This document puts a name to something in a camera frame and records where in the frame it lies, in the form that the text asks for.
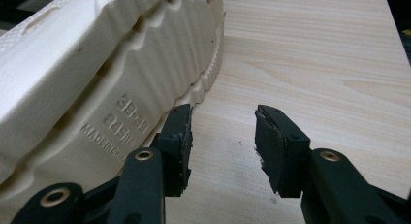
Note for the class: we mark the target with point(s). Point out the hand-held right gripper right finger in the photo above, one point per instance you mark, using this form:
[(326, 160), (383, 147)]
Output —
[(281, 153)]

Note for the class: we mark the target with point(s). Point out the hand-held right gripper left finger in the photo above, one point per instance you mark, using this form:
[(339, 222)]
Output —
[(176, 146)]

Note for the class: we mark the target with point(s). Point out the cream foam slipper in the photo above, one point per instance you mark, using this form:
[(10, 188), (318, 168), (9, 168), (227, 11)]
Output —
[(80, 72)]

